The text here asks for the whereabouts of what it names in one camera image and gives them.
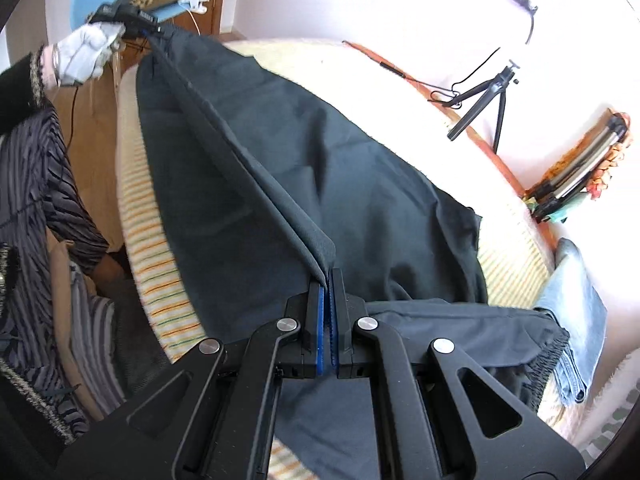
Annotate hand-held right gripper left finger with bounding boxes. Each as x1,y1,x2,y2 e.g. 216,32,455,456
52,281,329,480

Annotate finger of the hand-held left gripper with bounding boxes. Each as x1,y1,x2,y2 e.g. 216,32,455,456
142,25,173,45

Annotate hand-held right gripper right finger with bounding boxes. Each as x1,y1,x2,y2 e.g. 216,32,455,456
327,268,586,480

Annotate dark grey pants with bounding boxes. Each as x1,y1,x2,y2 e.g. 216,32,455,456
135,27,572,476

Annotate person's left forearm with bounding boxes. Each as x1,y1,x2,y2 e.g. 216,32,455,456
0,44,60,135

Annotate person's left hand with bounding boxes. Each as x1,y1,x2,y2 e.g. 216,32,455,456
52,22,126,86

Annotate striped cream blanket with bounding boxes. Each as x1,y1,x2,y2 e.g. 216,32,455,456
115,39,601,480

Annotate person's striped clothing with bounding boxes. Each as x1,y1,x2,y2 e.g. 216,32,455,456
0,105,131,443

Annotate light blue jeans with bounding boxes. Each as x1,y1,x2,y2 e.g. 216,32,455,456
532,237,608,406

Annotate orange bed edge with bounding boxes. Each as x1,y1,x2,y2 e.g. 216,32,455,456
344,40,557,253

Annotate black tripod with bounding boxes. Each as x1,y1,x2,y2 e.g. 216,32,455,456
446,60,522,155

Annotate white fuzzy bed cover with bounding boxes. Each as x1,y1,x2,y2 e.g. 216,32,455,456
575,350,640,461

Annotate orange patterned cloth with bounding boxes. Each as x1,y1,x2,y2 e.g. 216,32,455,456
545,109,635,203

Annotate thin black cable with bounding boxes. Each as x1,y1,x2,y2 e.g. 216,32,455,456
64,80,82,157

